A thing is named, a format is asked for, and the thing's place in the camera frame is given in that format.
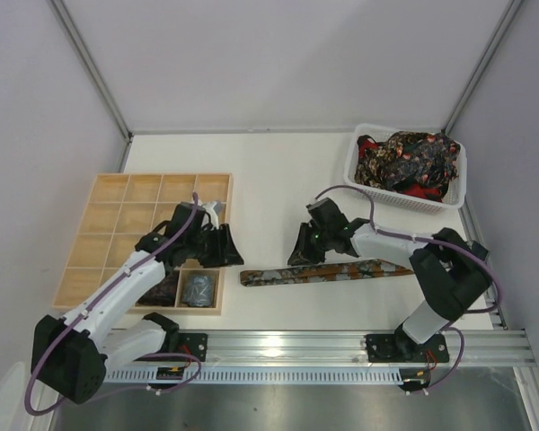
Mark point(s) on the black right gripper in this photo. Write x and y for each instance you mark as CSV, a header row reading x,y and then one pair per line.
x,y
312,239

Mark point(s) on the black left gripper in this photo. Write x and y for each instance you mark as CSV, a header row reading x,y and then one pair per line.
x,y
216,245

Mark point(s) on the orange grey patterned tie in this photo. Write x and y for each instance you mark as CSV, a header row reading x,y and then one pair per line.
x,y
333,272

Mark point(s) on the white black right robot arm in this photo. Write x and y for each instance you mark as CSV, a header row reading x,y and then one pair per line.
x,y
450,276

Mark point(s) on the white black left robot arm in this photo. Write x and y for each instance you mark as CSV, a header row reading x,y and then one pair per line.
x,y
73,354

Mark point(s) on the pile of dark floral ties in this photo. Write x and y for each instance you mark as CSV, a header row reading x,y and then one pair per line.
x,y
415,164

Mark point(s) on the rolled grey leaf-pattern tie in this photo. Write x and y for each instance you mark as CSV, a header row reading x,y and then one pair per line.
x,y
198,291

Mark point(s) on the rolled dark floral tie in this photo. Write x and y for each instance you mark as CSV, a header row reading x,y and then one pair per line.
x,y
162,294

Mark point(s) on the wooden grid organizer tray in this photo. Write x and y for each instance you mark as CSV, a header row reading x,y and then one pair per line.
x,y
120,210

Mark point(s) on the white plastic basket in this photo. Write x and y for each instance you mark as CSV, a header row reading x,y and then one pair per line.
x,y
453,200

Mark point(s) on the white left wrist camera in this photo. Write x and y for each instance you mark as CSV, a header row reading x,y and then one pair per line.
x,y
213,210

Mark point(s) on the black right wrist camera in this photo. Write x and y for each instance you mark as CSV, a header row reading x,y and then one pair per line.
x,y
326,215

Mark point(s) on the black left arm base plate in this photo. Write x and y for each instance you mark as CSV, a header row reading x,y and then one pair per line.
x,y
190,343

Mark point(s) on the slotted grey cable duct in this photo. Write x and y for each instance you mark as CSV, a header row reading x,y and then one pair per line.
x,y
154,374

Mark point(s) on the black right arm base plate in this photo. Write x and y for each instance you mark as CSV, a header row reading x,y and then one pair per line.
x,y
392,348

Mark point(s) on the aluminium frame rail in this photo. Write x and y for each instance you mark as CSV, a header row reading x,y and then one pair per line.
x,y
331,348

